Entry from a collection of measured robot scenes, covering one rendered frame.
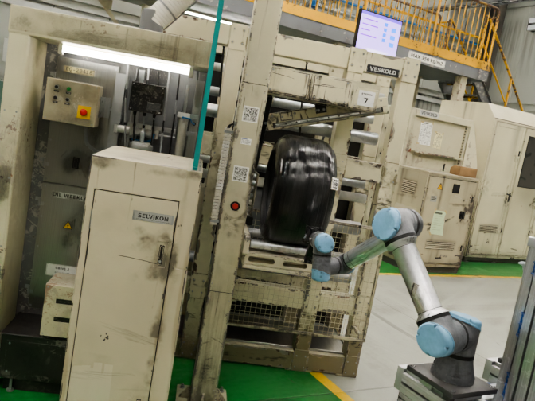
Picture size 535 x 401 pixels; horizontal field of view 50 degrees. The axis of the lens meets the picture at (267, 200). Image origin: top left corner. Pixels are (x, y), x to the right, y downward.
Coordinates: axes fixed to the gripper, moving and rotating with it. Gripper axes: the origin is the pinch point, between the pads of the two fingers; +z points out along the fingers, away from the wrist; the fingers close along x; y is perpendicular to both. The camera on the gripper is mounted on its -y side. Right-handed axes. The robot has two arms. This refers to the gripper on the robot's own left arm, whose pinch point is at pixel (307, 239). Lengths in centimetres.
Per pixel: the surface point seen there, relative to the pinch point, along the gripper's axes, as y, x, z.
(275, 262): -14.0, 10.6, 15.7
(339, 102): 72, -14, 41
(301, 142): 44.6, 7.3, 14.5
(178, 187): 15, 60, -44
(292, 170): 30.3, 11.3, 3.6
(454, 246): -11, -281, 427
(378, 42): 204, -124, 366
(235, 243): -8.9, 30.1, 25.1
